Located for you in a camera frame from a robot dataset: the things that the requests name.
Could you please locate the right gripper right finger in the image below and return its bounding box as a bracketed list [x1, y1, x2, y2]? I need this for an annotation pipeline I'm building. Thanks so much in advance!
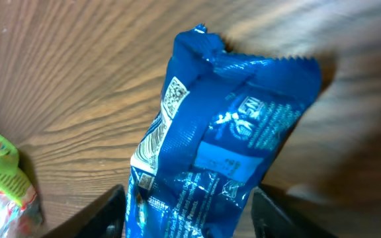
[251, 184, 336, 238]

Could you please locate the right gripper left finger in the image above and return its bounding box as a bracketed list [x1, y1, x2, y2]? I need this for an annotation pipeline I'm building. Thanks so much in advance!
[43, 184, 126, 238]

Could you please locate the blue cookie packet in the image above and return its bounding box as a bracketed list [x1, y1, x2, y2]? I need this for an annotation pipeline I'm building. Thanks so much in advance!
[125, 24, 321, 238]

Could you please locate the green gummy candy bag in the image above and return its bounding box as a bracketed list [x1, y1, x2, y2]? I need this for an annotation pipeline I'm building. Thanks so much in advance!
[0, 135, 44, 238]

